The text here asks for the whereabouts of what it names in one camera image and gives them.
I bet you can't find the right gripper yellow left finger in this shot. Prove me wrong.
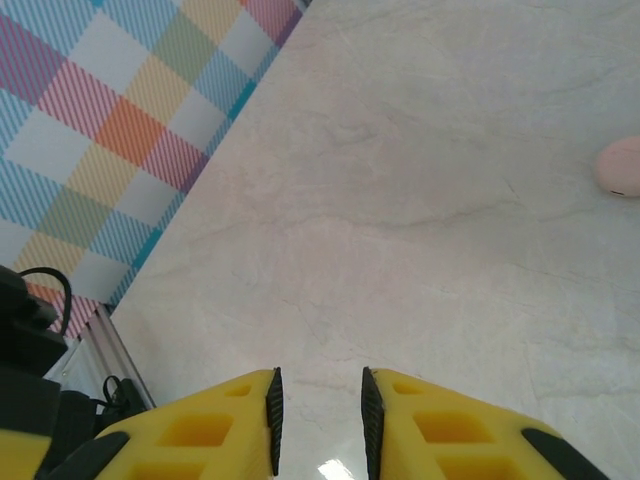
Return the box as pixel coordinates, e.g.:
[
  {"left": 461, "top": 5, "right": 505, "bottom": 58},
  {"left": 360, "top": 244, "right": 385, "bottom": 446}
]
[{"left": 44, "top": 367, "right": 284, "bottom": 480}]

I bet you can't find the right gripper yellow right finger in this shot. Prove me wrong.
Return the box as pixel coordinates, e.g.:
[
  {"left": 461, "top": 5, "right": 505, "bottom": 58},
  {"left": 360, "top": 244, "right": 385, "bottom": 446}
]
[{"left": 359, "top": 367, "right": 615, "bottom": 480}]

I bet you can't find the pink earbud charging case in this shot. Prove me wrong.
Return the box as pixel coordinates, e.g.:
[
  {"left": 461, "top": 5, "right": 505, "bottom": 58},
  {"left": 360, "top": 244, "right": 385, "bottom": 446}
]
[{"left": 594, "top": 135, "right": 640, "bottom": 200}]

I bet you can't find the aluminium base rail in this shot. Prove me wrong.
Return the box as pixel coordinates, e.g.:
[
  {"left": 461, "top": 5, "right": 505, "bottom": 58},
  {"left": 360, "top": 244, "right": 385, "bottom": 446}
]
[{"left": 44, "top": 303, "right": 157, "bottom": 416}]

